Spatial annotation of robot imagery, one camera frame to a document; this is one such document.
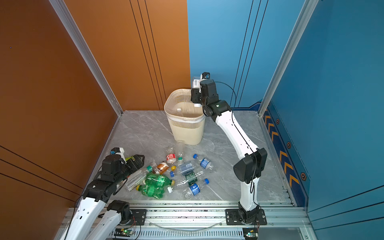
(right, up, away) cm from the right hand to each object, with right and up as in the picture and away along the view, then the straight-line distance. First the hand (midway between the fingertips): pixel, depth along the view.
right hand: (195, 90), depth 79 cm
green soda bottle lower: (-24, -54, +2) cm, 60 cm away
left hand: (-30, -36, -1) cm, 47 cm away
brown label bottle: (-20, -43, +6) cm, 48 cm away
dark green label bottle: (-2, -47, +2) cm, 48 cm away
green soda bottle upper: (-20, -48, 0) cm, 52 cm away
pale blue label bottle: (-5, -43, +6) cm, 44 cm away
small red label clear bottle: (-15, -37, +11) cm, 41 cm away
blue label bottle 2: (0, -52, -1) cm, 52 cm away
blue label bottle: (+5, -41, +8) cm, 42 cm away
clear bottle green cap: (-10, -35, +14) cm, 39 cm away
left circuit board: (-34, -70, -8) cm, 78 cm away
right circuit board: (+27, -71, -8) cm, 76 cm away
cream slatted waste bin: (-4, -17, 0) cm, 17 cm away
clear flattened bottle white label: (-32, -49, +2) cm, 59 cm away
